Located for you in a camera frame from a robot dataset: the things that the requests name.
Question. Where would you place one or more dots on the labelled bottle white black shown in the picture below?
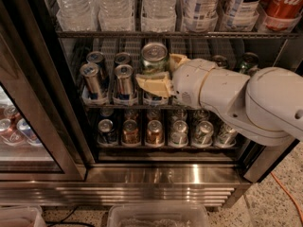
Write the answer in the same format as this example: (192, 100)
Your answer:
(240, 15)

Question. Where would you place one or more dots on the silver blue can back left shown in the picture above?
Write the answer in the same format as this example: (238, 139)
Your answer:
(98, 58)

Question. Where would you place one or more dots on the steel fridge base grille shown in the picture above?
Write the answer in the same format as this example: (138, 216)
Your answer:
(107, 186)

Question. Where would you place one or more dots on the wire shelf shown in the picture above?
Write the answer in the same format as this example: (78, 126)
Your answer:
(178, 34)
(139, 106)

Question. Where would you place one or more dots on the silver green can bottom right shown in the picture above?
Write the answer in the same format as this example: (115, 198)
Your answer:
(226, 136)

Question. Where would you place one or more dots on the clear water bottle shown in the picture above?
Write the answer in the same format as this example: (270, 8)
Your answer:
(116, 15)
(159, 15)
(76, 15)

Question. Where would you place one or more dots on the silver blue can back middle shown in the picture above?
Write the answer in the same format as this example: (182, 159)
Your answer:
(122, 58)

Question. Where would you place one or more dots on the clear plastic bin centre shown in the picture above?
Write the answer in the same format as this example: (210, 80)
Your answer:
(158, 214)

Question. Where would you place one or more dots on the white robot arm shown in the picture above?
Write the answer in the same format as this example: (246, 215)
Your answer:
(266, 107)

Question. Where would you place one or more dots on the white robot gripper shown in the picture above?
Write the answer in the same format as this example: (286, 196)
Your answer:
(188, 81)

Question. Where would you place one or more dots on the silver green can bottom left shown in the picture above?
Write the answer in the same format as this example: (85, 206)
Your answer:
(178, 134)

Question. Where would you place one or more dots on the labelled bottle blue white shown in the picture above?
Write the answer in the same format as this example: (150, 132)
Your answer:
(200, 15)

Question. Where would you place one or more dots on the red cola bottle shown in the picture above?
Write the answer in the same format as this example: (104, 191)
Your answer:
(279, 15)

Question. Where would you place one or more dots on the copper can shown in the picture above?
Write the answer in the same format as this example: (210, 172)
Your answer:
(155, 132)
(130, 132)

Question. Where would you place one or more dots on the clear water bottle left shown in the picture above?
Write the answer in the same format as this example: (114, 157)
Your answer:
(76, 15)

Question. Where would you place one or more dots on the silver green can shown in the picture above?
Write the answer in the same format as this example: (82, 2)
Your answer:
(226, 136)
(178, 134)
(203, 133)

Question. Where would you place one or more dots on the blue energy can front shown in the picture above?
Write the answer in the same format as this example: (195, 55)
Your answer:
(152, 96)

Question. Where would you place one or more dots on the clear plastic bin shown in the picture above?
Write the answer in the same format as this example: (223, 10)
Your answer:
(158, 214)
(21, 216)

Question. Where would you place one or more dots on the green can middle lane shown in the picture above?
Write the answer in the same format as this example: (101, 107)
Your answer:
(221, 61)

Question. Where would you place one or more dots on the silver blue can front middle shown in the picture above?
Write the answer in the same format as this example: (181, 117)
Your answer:
(124, 80)

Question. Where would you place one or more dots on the open fridge door right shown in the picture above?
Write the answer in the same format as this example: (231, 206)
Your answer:
(267, 160)

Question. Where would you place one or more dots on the silver green can bottom middle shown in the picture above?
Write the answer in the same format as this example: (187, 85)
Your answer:
(203, 133)

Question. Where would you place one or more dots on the clear plastic bin left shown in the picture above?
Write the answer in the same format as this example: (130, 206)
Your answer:
(21, 216)

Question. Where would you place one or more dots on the top wire shelf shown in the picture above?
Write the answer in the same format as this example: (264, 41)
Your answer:
(178, 34)

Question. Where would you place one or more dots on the silver blue can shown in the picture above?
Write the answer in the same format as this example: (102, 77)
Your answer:
(124, 80)
(122, 58)
(91, 75)
(98, 58)

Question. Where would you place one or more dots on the copper can bottom right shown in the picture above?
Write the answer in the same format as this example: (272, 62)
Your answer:
(155, 132)

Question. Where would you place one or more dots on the copper can bottom left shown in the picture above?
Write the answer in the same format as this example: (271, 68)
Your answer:
(130, 132)

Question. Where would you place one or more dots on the clear water bottle right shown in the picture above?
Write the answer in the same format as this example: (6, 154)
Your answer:
(159, 15)

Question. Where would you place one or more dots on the glass fridge door left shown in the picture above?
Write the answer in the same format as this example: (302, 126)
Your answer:
(54, 157)

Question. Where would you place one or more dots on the dark can bottom shelf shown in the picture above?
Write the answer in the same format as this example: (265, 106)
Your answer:
(107, 131)

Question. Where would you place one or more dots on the silver blue can front left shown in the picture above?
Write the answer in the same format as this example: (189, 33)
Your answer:
(91, 75)

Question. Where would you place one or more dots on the clear water bottle middle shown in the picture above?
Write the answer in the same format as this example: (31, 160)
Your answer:
(116, 15)

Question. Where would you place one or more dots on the middle wire shelf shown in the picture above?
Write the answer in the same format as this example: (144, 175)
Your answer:
(139, 106)

